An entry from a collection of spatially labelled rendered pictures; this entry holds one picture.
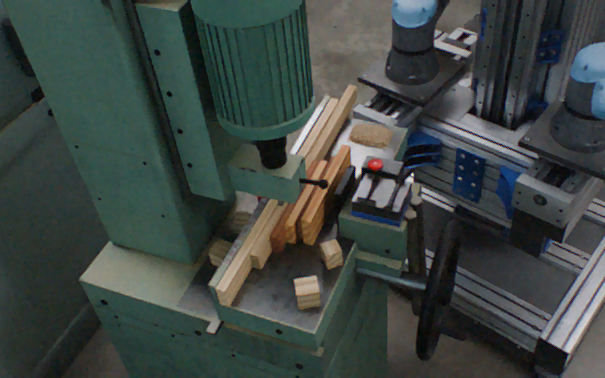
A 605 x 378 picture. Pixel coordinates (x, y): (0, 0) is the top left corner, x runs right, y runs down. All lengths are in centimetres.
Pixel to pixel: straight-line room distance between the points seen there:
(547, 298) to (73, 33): 157
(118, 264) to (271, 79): 66
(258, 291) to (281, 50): 48
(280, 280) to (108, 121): 44
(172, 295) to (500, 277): 113
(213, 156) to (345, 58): 228
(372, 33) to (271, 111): 259
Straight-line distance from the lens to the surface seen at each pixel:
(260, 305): 125
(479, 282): 213
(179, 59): 110
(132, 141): 124
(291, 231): 130
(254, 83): 103
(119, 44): 110
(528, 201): 168
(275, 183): 124
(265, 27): 98
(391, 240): 129
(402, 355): 222
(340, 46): 354
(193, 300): 141
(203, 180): 128
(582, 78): 160
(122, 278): 149
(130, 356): 174
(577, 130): 167
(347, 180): 131
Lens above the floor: 191
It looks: 45 degrees down
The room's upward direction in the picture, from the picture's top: 6 degrees counter-clockwise
